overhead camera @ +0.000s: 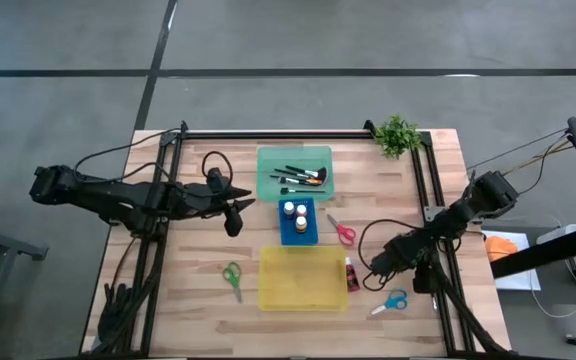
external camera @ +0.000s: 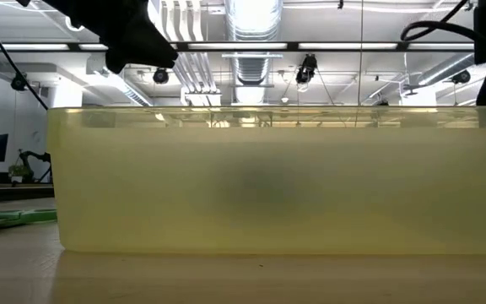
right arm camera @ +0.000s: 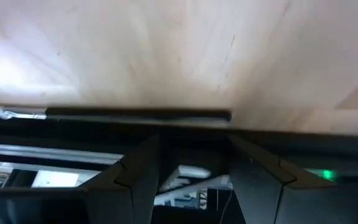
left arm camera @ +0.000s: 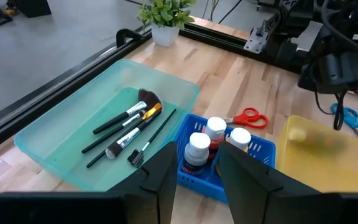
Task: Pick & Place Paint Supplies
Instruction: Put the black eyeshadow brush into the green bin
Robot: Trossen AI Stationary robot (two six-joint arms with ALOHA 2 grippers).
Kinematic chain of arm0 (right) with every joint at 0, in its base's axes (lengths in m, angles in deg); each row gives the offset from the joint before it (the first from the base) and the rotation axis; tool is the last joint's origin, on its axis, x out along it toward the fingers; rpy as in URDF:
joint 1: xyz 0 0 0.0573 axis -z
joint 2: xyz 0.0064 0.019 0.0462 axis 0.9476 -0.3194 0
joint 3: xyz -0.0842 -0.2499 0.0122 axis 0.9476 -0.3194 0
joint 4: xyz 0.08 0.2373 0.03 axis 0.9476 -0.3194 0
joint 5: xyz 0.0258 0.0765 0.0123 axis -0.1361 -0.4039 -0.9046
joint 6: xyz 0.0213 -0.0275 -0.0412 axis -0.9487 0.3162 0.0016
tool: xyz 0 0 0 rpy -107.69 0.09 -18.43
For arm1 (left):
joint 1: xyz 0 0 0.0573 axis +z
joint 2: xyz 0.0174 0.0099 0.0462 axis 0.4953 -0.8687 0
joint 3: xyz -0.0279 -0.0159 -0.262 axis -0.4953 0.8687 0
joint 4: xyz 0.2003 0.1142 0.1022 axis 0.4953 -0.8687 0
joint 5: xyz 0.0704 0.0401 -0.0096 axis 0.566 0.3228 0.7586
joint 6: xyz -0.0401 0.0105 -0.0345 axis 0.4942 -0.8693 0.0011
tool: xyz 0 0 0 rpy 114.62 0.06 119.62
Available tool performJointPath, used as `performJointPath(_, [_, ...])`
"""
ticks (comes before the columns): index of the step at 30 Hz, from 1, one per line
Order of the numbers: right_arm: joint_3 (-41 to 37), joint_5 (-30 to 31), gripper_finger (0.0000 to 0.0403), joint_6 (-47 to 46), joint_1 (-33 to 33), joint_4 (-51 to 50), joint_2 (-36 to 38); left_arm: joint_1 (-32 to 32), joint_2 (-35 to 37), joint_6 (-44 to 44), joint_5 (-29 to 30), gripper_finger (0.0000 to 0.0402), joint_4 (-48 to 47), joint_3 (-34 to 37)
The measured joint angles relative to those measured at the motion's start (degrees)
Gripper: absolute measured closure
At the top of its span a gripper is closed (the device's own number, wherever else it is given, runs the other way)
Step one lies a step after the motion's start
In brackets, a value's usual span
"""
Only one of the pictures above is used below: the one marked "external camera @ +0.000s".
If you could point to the yellow translucent plastic bin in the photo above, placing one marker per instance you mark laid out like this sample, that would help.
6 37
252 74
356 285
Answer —
268 190

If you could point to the silver slanted ceiling duct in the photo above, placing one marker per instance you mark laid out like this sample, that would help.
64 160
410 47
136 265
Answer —
445 72

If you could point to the black background robot arm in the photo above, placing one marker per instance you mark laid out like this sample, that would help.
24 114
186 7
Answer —
36 156

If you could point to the green plant in white pot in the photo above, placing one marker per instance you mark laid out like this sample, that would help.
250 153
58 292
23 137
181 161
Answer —
17 171

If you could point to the black table frame rail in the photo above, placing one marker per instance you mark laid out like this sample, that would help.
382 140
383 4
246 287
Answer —
15 193

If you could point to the white ceiling pipe bundle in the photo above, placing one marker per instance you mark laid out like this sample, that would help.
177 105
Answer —
188 72

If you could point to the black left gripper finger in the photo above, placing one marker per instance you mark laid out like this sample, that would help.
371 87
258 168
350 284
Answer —
152 50
116 59

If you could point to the white rectangular ceiling duct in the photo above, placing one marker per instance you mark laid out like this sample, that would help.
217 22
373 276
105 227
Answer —
120 86

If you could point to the black ceiling spotlight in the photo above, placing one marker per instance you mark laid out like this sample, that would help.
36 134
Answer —
306 69
461 77
160 76
19 82

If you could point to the black overhead frame bar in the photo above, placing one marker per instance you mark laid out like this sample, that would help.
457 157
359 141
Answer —
292 47

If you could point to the silver round ceiling duct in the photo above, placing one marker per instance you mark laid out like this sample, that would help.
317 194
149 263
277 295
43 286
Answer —
253 25

